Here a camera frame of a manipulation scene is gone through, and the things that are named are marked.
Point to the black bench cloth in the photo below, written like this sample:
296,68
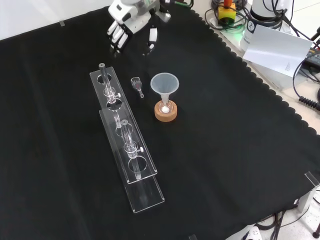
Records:
225,140

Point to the small round-bottom glass flask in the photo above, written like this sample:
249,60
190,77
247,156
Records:
165,108

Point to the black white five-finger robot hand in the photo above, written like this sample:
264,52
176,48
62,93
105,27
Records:
125,15

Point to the clear cloth clip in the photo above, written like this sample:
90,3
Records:
192,237
62,23

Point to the translucent plastic funnel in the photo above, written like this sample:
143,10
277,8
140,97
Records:
165,83

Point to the clear acrylic funnel stand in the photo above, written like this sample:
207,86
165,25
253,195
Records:
130,150

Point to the yellow stop button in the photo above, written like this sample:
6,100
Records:
227,13

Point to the black power adapter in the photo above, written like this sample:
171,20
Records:
313,57

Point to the pale white board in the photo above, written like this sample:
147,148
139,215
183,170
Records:
277,50

